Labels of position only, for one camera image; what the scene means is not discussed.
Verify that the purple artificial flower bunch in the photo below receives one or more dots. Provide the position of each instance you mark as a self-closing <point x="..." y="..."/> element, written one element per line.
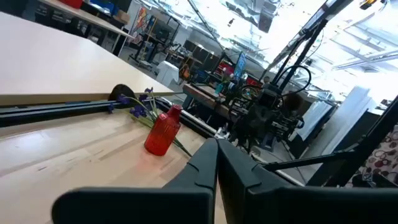
<point x="137" y="110"/>

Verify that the red plastic vase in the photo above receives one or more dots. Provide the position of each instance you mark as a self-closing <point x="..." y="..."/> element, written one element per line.
<point x="161" y="133"/>

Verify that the white neighbouring table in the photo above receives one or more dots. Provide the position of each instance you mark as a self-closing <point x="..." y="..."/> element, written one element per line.
<point x="62" y="62"/>

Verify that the colourful wall poster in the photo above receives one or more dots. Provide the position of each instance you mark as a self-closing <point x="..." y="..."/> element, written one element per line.
<point x="140" y="25"/>

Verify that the circle patterned cloth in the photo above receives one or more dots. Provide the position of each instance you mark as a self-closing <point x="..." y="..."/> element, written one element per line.
<point x="384" y="155"/>

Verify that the black diagonal frame strut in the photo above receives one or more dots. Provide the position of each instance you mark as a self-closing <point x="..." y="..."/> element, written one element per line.
<point x="373" y="137"/>

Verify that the black round disc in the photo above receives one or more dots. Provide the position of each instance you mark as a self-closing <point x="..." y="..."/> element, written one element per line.
<point x="119" y="91"/>

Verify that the white board panel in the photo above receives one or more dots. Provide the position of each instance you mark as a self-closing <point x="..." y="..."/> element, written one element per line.
<point x="342" y="121"/>

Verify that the light wood workbench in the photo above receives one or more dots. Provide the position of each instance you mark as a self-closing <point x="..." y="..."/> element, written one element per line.
<point x="93" y="20"/>

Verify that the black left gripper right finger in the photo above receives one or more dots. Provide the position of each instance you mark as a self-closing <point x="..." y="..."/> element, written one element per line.
<point x="264" y="202"/>

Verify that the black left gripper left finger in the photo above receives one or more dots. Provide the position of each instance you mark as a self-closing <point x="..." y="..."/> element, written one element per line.
<point x="186" y="202"/>

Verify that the white waste bin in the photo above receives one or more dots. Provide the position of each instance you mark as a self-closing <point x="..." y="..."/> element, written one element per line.
<point x="167" y="73"/>

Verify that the black overhead rig frame post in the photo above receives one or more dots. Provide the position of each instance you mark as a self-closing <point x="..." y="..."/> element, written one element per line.
<point x="306" y="46"/>

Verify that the black table edge rail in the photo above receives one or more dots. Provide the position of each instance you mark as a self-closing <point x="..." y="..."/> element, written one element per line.
<point x="46" y="110"/>

